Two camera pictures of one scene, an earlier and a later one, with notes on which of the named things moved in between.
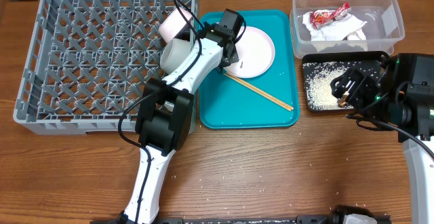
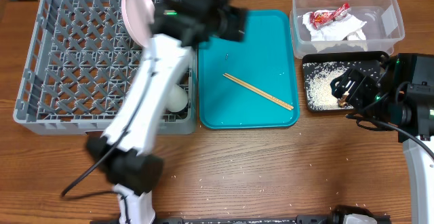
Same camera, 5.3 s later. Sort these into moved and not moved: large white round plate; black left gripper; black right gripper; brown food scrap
Moved: large white round plate; black left gripper
Not moved: black right gripper; brown food scrap
